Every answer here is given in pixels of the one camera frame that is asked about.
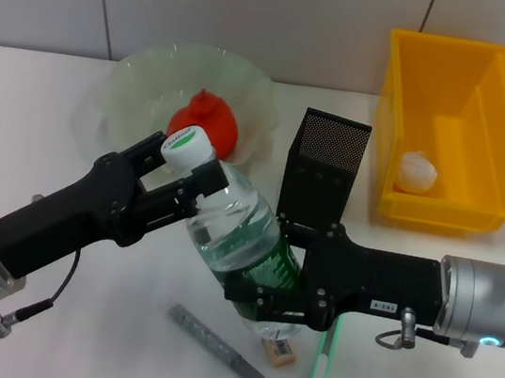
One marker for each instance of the white paper ball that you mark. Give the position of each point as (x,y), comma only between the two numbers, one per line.
(417,173)

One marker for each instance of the beige eraser with barcode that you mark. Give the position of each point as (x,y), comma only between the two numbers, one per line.
(280,354)

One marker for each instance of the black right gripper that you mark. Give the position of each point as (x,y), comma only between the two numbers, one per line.
(377,279)

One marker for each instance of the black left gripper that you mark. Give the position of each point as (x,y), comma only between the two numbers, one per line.
(67,218)

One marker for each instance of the green utility knife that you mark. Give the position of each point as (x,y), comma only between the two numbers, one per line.
(319,365)

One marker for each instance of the yellow plastic bin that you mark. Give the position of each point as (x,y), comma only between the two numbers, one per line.
(454,110)

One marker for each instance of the clear green-label water bottle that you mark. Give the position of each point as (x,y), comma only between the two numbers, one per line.
(236,234)

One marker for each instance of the grey glitter pen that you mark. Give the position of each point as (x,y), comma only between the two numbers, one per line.
(210,342)

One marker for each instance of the pale green glass fruit bowl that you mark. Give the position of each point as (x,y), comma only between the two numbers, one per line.
(154,84)

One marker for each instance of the black mesh pen holder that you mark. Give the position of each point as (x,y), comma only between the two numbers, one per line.
(328,162)

